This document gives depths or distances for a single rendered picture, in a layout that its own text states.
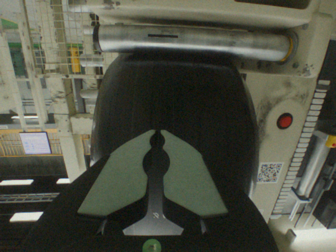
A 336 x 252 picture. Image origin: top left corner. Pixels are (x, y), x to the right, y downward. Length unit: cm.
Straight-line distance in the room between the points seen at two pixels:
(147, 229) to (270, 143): 37
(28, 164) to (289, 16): 1366
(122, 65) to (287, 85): 38
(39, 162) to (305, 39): 1323
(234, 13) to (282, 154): 39
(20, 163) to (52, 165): 200
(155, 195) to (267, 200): 45
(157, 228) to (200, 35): 32
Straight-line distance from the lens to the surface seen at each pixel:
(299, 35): 37
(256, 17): 32
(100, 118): 26
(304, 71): 34
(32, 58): 98
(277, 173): 57
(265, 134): 48
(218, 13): 29
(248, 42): 32
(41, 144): 451
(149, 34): 29
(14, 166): 1427
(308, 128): 57
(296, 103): 50
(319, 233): 113
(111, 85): 27
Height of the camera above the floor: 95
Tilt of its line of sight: 20 degrees up
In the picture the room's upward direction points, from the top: 178 degrees counter-clockwise
